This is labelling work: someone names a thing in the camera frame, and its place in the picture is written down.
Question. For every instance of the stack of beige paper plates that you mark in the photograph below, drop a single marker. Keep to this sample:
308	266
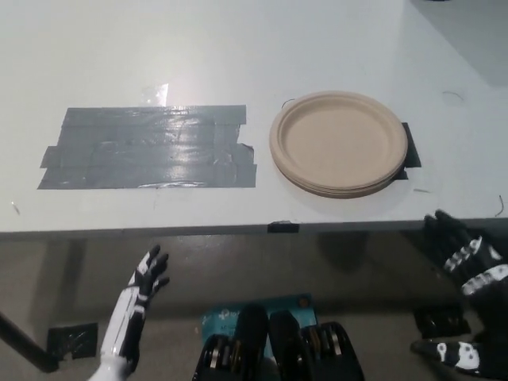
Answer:
337	143

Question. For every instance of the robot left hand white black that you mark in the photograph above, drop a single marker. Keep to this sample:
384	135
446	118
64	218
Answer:
131	313

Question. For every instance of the black floor tape patch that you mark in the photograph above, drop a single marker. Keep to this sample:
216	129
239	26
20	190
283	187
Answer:
73	340
440	321

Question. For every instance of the small black tape strip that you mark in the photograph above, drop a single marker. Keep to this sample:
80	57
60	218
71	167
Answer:
283	227

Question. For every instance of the black tape patch square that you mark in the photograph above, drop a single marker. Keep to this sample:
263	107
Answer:
413	151

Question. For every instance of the robot right hand white black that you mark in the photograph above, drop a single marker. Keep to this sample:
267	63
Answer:
492	309

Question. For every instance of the teal router box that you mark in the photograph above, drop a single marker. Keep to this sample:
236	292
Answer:
222	317

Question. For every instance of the clear tape piece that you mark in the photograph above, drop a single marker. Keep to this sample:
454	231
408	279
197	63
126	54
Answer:
155	94

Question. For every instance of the black table leg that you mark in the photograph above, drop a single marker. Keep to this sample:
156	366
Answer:
24	345

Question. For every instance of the grey duct tape patch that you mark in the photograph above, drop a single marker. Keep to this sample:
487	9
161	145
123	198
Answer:
147	147

